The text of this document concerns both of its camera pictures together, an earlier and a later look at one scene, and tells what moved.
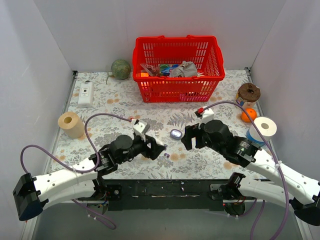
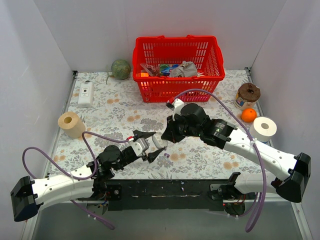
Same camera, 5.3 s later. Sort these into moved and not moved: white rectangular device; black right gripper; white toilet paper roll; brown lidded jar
Moved: black right gripper
Not moved: white toilet paper roll; white rectangular device; brown lidded jar
